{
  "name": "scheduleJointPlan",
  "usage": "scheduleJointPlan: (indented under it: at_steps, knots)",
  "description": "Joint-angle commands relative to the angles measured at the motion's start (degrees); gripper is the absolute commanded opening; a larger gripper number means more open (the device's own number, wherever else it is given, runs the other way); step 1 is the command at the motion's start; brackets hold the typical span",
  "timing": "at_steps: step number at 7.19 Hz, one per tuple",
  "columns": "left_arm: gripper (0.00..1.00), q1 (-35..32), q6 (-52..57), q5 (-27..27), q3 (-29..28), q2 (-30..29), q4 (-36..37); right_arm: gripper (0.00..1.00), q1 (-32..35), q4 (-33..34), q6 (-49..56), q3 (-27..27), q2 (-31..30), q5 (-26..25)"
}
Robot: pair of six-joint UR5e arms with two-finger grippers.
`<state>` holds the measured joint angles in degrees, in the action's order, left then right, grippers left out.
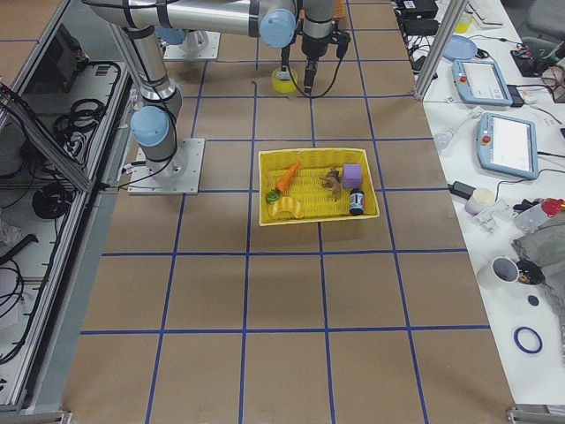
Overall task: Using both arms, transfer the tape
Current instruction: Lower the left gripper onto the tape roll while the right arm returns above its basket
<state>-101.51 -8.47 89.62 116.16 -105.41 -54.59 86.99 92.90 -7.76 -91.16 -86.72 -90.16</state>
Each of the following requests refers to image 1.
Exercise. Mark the white mug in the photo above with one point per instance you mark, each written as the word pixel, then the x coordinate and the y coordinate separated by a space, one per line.
pixel 498 273

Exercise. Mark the purple foam cube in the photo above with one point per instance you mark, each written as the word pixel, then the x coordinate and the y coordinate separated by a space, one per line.
pixel 352 175

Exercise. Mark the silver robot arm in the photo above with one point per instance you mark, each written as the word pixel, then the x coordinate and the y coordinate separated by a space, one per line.
pixel 276 23

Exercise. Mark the orange toy carrot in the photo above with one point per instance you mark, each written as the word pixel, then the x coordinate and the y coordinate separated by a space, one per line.
pixel 283 184

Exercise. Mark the upper blue teach pendant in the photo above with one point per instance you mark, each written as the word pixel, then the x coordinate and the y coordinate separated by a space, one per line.
pixel 481 83

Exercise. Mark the brown lion toy figure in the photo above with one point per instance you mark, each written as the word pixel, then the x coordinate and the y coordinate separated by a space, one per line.
pixel 332 183

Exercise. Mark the blue teach pendant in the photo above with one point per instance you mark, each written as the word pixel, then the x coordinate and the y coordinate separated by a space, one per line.
pixel 481 83
pixel 507 145

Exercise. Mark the lower blue teach pendant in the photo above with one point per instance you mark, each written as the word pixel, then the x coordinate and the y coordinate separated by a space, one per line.
pixel 507 145

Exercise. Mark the dark small bottle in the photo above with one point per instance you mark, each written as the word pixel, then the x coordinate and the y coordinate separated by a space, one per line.
pixel 356 202

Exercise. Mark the white purple cup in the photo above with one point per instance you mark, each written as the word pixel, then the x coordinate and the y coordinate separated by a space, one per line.
pixel 481 198

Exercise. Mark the yellow woven basket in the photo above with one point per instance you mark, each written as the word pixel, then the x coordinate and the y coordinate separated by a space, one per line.
pixel 318 204

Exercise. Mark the yellow tape roll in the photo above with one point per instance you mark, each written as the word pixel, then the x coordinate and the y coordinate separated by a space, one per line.
pixel 284 82

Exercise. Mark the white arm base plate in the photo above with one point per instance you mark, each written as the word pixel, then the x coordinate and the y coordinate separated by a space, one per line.
pixel 181 175
pixel 197 46

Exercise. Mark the aluminium frame post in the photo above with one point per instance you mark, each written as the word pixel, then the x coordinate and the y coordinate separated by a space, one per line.
pixel 446 29

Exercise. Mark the blue plastic plate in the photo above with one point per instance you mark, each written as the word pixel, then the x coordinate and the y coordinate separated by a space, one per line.
pixel 460 48

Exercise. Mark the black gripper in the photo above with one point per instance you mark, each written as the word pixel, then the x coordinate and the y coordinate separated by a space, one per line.
pixel 314 48

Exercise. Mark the yellow toy banana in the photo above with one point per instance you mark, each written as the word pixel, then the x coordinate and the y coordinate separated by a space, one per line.
pixel 286 204

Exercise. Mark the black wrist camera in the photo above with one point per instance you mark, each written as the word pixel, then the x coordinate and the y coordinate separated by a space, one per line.
pixel 342 41

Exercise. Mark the black power adapter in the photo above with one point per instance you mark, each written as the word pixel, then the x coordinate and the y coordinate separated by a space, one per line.
pixel 461 190

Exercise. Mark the black round lid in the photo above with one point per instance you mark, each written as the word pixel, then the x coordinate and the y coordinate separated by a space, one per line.
pixel 533 300

